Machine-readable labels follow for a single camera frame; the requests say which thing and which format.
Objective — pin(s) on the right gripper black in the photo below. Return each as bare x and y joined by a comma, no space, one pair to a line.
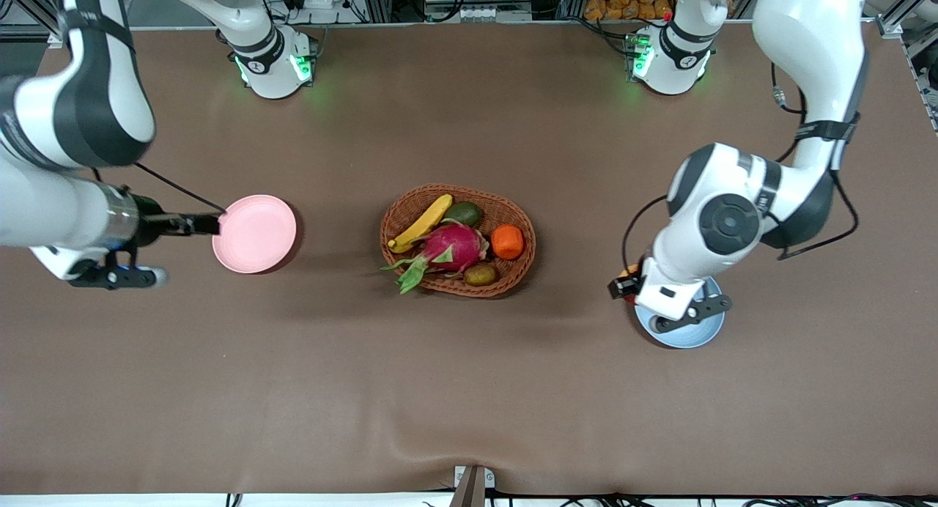
152,222

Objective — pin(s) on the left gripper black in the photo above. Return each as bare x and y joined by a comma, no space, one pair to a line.
625,287

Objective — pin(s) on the yellow banana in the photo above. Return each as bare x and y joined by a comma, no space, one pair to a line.
421,223

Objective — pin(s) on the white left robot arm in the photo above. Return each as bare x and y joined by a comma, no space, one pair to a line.
729,223

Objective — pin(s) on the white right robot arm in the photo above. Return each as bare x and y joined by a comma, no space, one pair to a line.
44,206

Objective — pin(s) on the pink plate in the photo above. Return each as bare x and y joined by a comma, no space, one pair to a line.
256,234

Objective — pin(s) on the light blue plate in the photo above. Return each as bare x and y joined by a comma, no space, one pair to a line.
692,338

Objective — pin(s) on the orange tangerine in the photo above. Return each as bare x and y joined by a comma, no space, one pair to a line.
508,242

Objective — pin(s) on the brown kiwi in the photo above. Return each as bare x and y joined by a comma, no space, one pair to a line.
481,275

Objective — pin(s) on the brown wicker basket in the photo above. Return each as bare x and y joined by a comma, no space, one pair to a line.
502,205

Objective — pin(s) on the pink dragon fruit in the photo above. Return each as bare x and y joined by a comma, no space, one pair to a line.
454,247

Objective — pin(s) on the green avocado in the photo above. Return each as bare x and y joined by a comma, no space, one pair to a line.
463,212

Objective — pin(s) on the brown table cloth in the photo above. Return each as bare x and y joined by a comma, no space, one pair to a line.
469,390

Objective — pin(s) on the pile of golden bread rolls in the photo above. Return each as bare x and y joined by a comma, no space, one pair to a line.
623,5

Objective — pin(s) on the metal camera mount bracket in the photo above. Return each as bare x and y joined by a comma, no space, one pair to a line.
473,485

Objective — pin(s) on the aluminium frame post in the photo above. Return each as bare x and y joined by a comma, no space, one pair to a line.
375,1

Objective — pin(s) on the aluminium frame strut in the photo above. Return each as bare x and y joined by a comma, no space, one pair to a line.
892,27

